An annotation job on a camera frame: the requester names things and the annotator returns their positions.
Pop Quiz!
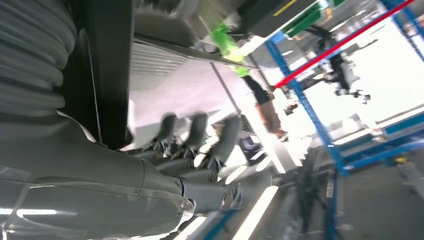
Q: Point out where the long ceiling light strip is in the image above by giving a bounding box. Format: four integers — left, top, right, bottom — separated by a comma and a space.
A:
231, 185, 280, 240

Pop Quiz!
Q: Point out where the blue rack frame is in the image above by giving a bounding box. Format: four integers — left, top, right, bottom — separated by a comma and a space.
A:
264, 39, 424, 177

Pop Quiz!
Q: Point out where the humanoid robot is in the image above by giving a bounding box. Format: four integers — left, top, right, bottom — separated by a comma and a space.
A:
322, 51, 372, 106

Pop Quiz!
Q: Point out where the red bar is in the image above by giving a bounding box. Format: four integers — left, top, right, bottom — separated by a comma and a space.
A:
273, 0, 417, 90

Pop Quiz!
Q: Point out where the green object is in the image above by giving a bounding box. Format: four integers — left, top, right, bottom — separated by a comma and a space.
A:
210, 22, 250, 78

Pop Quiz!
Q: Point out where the person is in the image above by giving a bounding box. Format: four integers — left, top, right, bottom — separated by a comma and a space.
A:
242, 75, 290, 143

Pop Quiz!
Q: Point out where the grey grid panel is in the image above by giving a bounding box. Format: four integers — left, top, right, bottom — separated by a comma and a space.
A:
130, 8, 259, 79

